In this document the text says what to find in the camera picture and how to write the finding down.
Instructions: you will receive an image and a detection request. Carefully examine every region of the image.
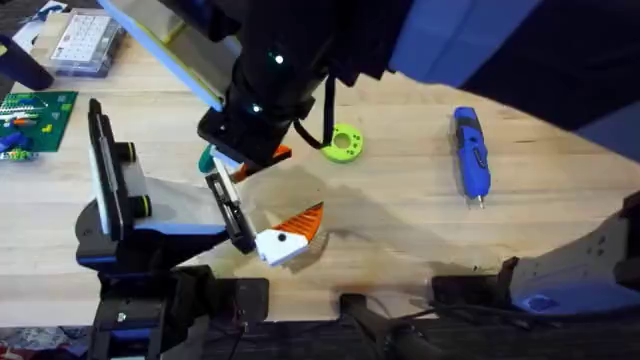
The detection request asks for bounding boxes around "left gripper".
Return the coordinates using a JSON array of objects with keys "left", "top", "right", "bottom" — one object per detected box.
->
[{"left": 115, "top": 142, "right": 325, "bottom": 267}]

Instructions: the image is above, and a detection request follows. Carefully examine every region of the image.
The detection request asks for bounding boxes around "teal toy vegetable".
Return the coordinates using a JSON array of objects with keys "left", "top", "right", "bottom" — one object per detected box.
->
[{"left": 198, "top": 143, "right": 217, "bottom": 175}]

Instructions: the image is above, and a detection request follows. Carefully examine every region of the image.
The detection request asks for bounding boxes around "blue electric screwdriver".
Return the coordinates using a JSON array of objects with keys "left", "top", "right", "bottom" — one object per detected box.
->
[{"left": 452, "top": 105, "right": 494, "bottom": 210}]

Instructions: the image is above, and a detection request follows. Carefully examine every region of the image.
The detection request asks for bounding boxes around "green disc with holes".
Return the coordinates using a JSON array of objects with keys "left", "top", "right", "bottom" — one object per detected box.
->
[{"left": 320, "top": 123, "right": 365, "bottom": 165}]

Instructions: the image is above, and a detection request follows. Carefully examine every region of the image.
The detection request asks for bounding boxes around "left wrist flat plate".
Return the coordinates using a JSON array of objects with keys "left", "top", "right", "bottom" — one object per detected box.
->
[{"left": 87, "top": 98, "right": 126, "bottom": 242}]

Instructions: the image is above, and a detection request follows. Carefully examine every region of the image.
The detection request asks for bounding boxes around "clear plastic parts box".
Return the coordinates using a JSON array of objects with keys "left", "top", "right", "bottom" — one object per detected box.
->
[{"left": 47, "top": 12, "right": 126, "bottom": 79}]

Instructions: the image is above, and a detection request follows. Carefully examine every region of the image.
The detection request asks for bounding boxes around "green board with toy blocks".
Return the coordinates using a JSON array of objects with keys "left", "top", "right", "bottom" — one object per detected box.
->
[{"left": 0, "top": 90, "right": 79, "bottom": 162}]

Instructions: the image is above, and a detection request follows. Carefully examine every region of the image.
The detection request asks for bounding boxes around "white blue packet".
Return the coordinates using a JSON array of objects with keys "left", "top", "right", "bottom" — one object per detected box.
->
[{"left": 12, "top": 0, "right": 69, "bottom": 51}]

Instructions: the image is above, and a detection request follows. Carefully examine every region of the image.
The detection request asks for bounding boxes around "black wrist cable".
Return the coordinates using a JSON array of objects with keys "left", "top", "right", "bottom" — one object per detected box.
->
[{"left": 293, "top": 74, "right": 337, "bottom": 151}]

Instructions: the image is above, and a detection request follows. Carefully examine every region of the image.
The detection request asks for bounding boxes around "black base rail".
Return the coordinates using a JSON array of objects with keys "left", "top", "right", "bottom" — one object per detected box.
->
[{"left": 164, "top": 292, "right": 640, "bottom": 360}]

